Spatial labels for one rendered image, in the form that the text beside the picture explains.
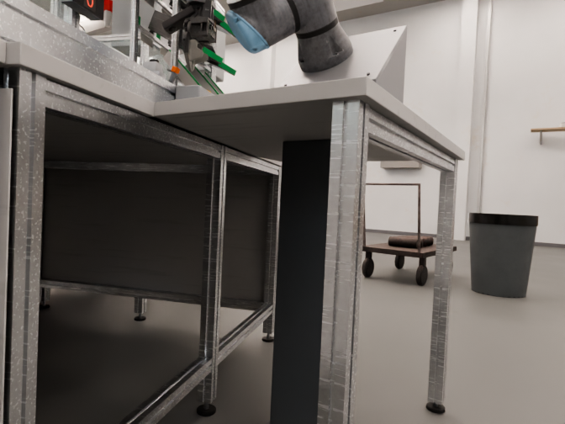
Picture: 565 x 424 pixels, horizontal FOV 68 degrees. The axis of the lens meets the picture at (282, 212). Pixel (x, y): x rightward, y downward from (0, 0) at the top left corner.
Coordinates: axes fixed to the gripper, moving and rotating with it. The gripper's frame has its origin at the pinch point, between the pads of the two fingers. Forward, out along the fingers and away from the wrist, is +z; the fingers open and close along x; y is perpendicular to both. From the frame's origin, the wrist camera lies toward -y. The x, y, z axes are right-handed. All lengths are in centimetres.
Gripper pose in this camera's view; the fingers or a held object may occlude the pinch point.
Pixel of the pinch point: (188, 67)
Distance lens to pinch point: 141.3
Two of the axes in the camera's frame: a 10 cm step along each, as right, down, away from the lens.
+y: 9.7, 0.7, -2.4
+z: -0.6, 10.0, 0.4
